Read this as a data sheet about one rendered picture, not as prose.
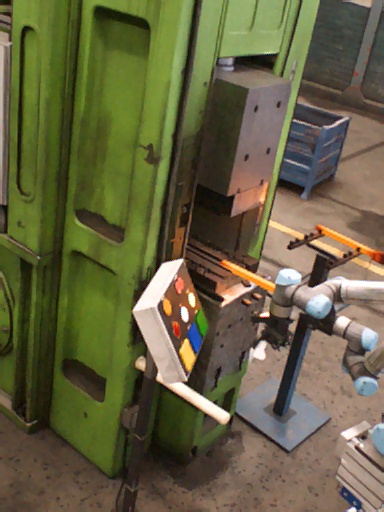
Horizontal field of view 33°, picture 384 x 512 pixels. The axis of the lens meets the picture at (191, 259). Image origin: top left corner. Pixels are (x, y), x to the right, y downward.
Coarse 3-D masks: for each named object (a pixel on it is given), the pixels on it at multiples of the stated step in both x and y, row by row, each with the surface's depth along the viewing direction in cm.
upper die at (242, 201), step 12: (204, 192) 248; (216, 192) 244; (240, 192) 242; (252, 192) 249; (204, 204) 249; (216, 204) 246; (228, 204) 242; (240, 204) 245; (252, 204) 253; (228, 216) 244
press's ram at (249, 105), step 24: (240, 72) 237; (264, 72) 244; (216, 96) 225; (240, 96) 219; (264, 96) 226; (288, 96) 240; (216, 120) 228; (240, 120) 222; (264, 120) 233; (216, 144) 231; (240, 144) 227; (264, 144) 241; (216, 168) 234; (240, 168) 234; (264, 168) 248
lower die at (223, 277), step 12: (192, 240) 284; (192, 252) 274; (216, 252) 277; (204, 264) 266; (216, 264) 267; (240, 264) 271; (192, 276) 264; (216, 276) 261; (228, 276) 262; (240, 276) 272; (216, 288) 258
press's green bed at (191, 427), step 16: (240, 368) 300; (224, 384) 291; (240, 384) 309; (160, 400) 295; (176, 400) 289; (208, 400) 284; (224, 400) 311; (160, 416) 299; (176, 416) 292; (192, 416) 285; (208, 416) 305; (160, 432) 302; (176, 432) 295; (192, 432) 288; (208, 432) 301; (224, 432) 317; (160, 448) 305; (176, 448) 298; (192, 448) 293; (208, 448) 309
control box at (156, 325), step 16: (160, 272) 218; (176, 272) 215; (160, 288) 205; (176, 288) 211; (192, 288) 225; (144, 304) 198; (160, 304) 197; (176, 304) 209; (144, 320) 197; (160, 320) 195; (176, 320) 206; (192, 320) 218; (144, 336) 199; (160, 336) 198; (176, 336) 202; (160, 352) 200; (176, 352) 200; (160, 368) 203; (176, 368) 202
